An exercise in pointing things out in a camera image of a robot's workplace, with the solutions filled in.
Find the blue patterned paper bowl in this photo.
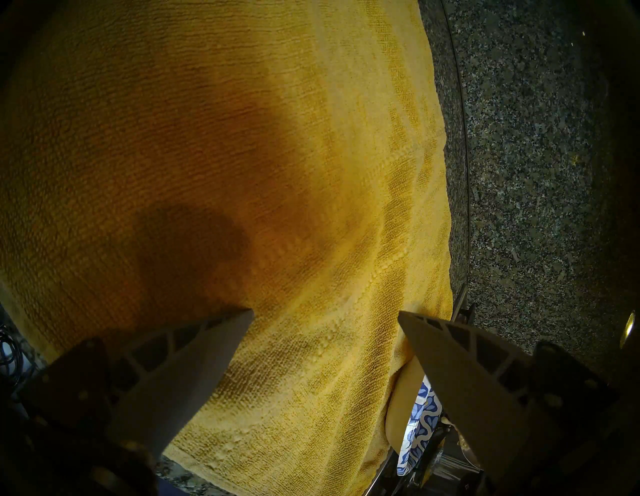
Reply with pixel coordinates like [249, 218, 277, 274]
[385, 357, 443, 476]

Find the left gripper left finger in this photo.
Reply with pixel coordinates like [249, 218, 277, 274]
[30, 309, 256, 459]

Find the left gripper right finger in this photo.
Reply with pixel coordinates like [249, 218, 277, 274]
[398, 311, 619, 482]

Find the yellow towel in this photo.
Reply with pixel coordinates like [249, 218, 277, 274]
[0, 0, 453, 496]

